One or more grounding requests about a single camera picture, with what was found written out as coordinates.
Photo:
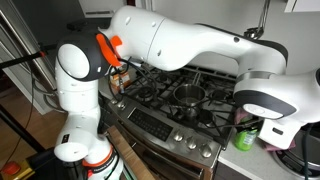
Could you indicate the hanging steel ladle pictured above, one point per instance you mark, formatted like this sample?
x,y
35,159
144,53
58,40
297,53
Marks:
x,y
253,33

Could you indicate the wooden board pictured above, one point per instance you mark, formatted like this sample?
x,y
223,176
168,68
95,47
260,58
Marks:
x,y
133,156

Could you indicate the stainless steel gas stove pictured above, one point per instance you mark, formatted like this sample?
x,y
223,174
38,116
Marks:
x,y
150,125

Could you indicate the white wall cabinet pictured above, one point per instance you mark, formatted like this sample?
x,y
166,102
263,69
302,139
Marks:
x,y
305,5

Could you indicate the small stainless steel pot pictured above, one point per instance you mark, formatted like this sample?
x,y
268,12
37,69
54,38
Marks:
x,y
190,96

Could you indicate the steel stove knob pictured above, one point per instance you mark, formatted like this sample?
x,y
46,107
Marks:
x,y
115,101
192,143
206,151
121,105
178,135

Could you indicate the small orange box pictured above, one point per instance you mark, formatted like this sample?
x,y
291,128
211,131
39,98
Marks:
x,y
125,80

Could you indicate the pink cloth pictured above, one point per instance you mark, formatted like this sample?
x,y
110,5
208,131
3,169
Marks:
x,y
240,115

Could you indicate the red emergency stop button box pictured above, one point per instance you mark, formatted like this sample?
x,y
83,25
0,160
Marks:
x,y
11,168

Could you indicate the black tripod leg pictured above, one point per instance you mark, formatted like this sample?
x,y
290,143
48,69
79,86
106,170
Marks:
x,y
20,128

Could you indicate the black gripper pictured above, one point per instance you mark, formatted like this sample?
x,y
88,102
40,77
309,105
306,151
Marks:
x,y
256,123

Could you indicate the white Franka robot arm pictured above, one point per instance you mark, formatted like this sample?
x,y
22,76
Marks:
x,y
186,40

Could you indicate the black clamp bar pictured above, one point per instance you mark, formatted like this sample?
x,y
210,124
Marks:
x,y
20,60

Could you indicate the round steel cooker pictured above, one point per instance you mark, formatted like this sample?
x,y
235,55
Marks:
x,y
293,163

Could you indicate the green plastic bottle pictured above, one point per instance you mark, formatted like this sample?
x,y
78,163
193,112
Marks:
x,y
246,138

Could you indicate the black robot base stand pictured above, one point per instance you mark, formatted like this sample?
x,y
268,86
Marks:
x,y
43,166

